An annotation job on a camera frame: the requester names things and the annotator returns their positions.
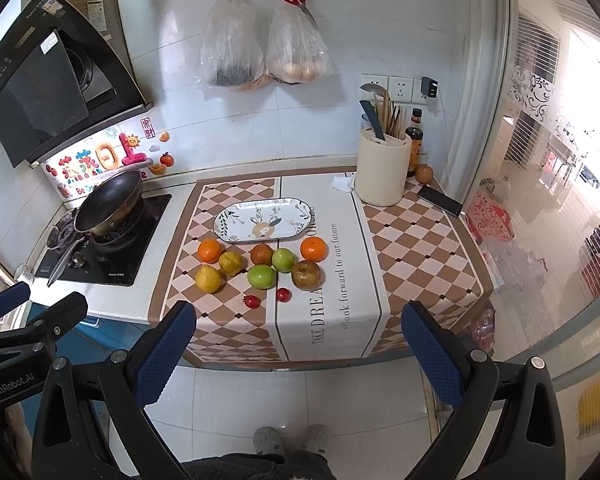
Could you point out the red cherry tomato left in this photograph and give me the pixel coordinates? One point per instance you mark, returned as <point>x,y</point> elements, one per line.
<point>251,301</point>

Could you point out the oval deer pattern plate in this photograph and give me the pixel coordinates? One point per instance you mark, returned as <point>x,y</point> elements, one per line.
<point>249,222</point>

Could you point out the plastic bag with dark contents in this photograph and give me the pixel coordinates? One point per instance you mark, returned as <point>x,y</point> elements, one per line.
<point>230,56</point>

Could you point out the wooden chopsticks bundle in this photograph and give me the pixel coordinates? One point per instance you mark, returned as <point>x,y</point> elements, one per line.
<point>390,116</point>

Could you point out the colourful wall stickers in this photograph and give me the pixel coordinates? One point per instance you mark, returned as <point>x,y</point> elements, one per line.
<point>135,144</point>

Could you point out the red cherry tomato right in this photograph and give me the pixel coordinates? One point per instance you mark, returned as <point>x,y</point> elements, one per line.
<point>283,295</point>

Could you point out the dark blue spatula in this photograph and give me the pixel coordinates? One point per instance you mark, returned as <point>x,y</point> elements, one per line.
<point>373,119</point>

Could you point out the cream utensil holder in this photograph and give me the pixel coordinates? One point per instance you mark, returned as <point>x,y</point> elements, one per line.
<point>381,169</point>

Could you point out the red cherry tomato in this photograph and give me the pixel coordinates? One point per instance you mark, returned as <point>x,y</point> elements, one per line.
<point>283,295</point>
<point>251,301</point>

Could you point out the grey slipper left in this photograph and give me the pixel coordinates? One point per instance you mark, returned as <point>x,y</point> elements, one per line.
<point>267,441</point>

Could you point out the black smartphone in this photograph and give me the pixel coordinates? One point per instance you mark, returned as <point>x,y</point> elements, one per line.
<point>439,199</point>

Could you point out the brown russet pear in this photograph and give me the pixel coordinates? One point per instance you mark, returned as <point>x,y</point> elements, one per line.
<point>306,275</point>

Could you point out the black plug adapter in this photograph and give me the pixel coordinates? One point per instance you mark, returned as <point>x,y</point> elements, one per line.
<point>428,88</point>

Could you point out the black gas stove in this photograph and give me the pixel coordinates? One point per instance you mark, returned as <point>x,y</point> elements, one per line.
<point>113,259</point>

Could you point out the green apple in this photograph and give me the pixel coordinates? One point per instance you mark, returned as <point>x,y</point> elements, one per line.
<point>283,260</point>
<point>262,277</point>

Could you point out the orange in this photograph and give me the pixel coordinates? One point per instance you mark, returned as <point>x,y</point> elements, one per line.
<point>313,248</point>
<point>209,251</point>

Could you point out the black frying pan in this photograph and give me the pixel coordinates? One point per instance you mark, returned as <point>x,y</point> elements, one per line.
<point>101,212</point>

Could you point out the grey slipper right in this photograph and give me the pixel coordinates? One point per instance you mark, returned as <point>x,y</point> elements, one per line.
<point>316,440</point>

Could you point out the yellow-green citrus fruit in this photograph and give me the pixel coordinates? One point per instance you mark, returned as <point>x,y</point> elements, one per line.
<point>231,263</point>

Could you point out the black range hood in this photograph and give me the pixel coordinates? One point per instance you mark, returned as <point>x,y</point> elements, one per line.
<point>60,81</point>

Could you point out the yellow lemon-like citrus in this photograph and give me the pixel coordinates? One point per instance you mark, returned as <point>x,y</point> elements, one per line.
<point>208,279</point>

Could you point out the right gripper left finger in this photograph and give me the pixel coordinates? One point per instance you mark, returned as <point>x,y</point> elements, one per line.
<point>132,379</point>

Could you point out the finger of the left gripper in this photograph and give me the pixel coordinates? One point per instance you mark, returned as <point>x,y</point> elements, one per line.
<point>13,297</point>
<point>51,324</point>

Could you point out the checkered table mat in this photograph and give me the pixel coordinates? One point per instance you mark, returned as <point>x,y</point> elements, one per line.
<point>379,258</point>

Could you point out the white folded paper tissue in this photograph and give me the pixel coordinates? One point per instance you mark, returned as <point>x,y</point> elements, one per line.
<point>344,183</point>

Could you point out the dark orange tangerine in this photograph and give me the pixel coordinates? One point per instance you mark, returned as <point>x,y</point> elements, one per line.
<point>261,254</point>

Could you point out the white wall socket panel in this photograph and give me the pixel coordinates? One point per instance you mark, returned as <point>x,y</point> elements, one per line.
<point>401,89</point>

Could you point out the grey slipper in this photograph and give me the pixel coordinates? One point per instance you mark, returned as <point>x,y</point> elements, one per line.
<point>316,440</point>
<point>267,441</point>

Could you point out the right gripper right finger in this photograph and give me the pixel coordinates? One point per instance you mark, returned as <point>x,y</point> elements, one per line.
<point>465,379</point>

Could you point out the plastic bag with eggs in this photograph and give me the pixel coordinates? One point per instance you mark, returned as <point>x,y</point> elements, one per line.
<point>296,52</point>

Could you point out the dark sauce bottle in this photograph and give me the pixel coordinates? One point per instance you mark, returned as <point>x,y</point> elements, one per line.
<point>414,132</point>

